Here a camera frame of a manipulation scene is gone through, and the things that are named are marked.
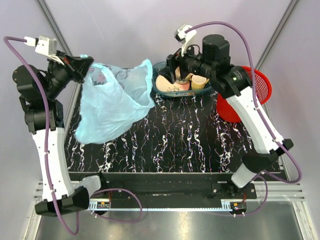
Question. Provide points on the right aluminium frame post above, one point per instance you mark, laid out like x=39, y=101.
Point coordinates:
x=277, y=32

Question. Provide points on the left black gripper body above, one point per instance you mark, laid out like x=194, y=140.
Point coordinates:
x=63, y=74

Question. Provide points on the aluminium front rail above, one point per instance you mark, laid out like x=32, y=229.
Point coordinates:
x=287, y=193

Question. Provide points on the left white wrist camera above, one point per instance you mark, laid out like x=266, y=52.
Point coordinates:
x=46, y=46

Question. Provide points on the cream floral plate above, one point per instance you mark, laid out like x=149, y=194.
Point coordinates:
x=163, y=81

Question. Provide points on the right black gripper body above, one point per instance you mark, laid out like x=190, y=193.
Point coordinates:
x=187, y=64

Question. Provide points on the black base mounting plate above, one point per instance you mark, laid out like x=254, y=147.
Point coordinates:
x=195, y=192

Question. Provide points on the light blue plastic trash bag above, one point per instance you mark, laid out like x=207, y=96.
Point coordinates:
x=112, y=99

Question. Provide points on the left aluminium frame post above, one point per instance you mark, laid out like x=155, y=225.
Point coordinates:
x=44, y=8

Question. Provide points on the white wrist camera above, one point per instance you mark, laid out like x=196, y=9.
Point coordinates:
x=184, y=36
x=46, y=46

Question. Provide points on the teal plastic dish tub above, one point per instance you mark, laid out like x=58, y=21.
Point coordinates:
x=176, y=94

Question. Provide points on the red mesh trash bin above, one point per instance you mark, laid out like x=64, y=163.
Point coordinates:
x=263, y=93

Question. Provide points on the yellow mug in tub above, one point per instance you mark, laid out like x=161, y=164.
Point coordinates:
x=198, y=82

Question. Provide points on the aluminium frame post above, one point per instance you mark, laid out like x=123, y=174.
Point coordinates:
x=277, y=32
x=44, y=8

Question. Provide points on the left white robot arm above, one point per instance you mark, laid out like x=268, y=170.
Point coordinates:
x=44, y=117

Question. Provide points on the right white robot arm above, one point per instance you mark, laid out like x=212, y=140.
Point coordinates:
x=236, y=87

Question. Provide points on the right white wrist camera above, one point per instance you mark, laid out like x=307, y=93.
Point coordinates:
x=184, y=36

